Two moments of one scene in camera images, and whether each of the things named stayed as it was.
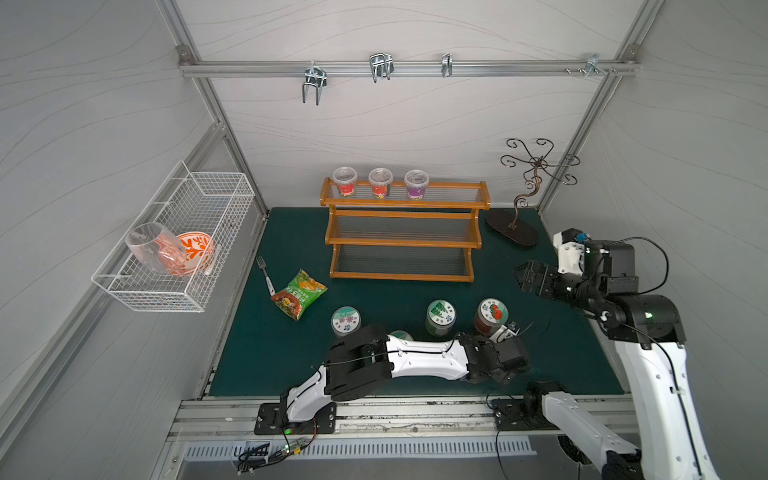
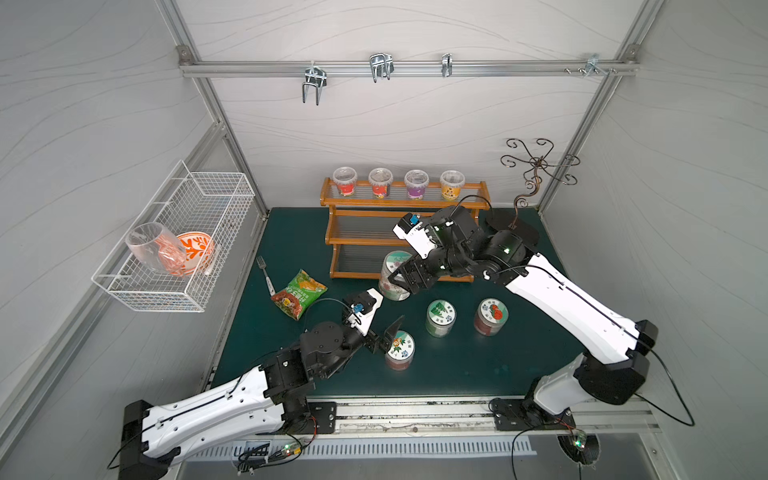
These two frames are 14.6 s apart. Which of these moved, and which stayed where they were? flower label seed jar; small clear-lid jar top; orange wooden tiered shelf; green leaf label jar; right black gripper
Moved: flower label seed jar; right black gripper
Stayed: green leaf label jar; orange wooden tiered shelf; small clear-lid jar top
